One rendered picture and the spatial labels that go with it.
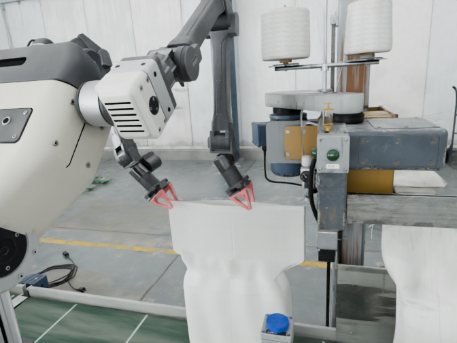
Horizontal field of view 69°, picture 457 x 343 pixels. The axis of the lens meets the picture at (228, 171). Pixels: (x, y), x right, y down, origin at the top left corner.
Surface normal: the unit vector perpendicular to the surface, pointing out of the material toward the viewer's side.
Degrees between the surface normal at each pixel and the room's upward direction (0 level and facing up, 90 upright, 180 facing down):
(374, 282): 90
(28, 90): 50
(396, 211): 90
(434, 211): 90
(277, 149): 90
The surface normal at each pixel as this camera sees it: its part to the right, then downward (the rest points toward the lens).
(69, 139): 0.95, 0.03
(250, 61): -0.27, 0.27
